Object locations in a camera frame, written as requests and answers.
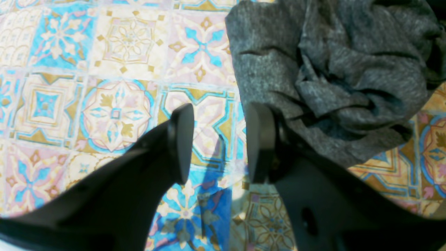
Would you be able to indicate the patterned tablecloth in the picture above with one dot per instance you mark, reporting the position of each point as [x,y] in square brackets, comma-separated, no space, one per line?
[83,80]

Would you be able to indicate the grey t-shirt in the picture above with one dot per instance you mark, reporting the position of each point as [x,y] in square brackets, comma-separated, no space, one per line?
[347,75]

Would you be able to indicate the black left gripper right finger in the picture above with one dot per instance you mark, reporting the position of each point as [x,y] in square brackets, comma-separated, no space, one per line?
[329,208]

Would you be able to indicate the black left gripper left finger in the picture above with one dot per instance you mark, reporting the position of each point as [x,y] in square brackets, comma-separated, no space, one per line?
[112,208]

